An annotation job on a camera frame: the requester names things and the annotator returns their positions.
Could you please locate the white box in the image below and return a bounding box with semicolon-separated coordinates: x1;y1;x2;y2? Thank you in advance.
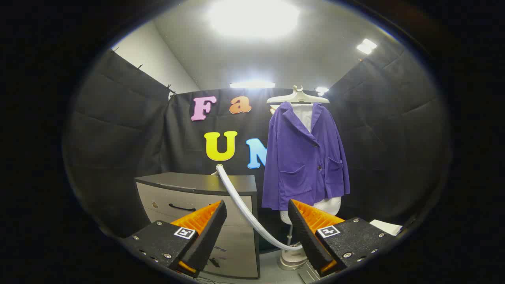
369;219;403;236

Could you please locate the grey drawer cabinet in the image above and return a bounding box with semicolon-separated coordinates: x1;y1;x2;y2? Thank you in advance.
134;172;261;279

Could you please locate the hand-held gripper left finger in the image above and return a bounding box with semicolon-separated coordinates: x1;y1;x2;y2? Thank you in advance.
122;200;228;278

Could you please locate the grey steamer hose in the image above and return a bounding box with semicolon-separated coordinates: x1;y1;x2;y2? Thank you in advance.
218;170;303;252

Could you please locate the square ceiling light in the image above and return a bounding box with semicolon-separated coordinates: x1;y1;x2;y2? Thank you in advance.
356;38;377;55

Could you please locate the purple jacket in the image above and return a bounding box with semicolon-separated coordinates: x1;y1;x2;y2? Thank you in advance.
261;101;351;211

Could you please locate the white clothes hanger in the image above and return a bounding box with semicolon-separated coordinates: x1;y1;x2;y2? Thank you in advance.
266;85;330;105

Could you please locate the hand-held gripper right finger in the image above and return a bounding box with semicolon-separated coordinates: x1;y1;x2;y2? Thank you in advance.
288;199;397;277

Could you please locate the white padded garment form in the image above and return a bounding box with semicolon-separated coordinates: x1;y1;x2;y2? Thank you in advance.
279;103;342;225

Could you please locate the garment steamer base unit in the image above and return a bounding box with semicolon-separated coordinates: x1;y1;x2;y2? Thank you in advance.
277;243;308;271

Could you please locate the black backdrop cloth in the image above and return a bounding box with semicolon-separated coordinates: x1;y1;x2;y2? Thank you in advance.
63;37;452;237

